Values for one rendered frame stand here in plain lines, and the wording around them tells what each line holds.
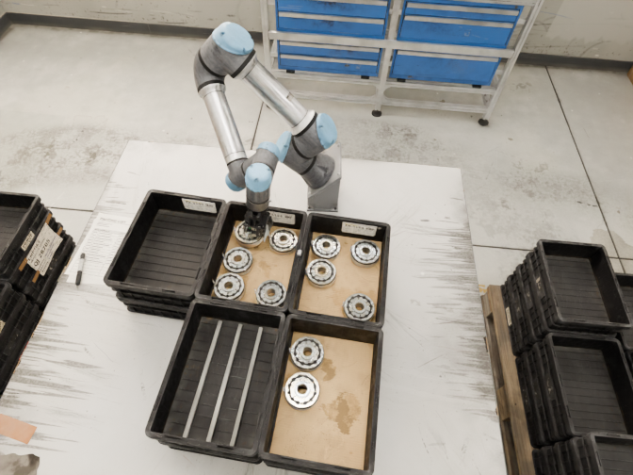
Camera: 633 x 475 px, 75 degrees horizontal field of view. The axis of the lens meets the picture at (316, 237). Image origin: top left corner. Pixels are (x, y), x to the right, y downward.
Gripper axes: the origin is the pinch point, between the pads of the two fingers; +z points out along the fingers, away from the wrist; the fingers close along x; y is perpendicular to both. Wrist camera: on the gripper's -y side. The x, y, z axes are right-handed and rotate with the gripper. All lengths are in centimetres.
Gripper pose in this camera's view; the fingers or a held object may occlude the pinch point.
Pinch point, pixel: (258, 233)
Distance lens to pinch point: 152.1
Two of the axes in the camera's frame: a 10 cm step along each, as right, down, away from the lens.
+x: 9.8, 2.0, 0.3
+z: -1.3, 5.4, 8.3
